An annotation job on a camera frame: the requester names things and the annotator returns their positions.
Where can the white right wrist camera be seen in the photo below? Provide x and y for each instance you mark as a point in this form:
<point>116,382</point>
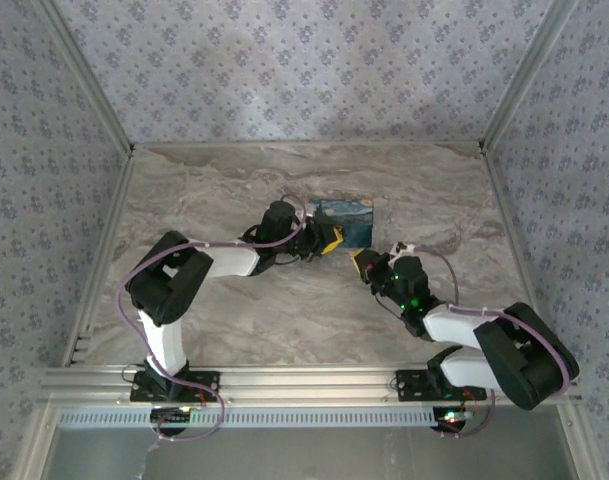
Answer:
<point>401,248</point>

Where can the aluminium frame post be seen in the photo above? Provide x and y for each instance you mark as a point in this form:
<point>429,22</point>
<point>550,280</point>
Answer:
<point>91,80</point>
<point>525,75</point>

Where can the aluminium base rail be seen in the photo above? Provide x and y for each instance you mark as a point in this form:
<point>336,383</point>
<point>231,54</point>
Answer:
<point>304,385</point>

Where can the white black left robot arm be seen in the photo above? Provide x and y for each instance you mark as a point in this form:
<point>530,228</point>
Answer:
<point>159,335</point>

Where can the aluminium table edge rail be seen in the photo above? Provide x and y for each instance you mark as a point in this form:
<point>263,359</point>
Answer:
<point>309,144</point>
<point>106,235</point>
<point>501,200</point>

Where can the starry night tin box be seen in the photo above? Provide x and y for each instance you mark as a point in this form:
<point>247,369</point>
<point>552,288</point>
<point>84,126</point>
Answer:
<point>354,220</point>

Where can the aluminium frame leg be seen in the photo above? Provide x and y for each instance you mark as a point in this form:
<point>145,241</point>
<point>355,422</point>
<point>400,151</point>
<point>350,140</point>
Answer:
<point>586,470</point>
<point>29,470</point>

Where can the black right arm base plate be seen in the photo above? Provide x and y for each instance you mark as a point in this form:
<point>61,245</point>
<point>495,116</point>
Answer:
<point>409,385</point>

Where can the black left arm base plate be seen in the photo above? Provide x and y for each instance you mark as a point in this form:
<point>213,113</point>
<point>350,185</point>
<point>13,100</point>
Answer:
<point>209,382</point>

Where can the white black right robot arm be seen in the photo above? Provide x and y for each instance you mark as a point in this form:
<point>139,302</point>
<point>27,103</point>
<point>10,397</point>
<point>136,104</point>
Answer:
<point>459,325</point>

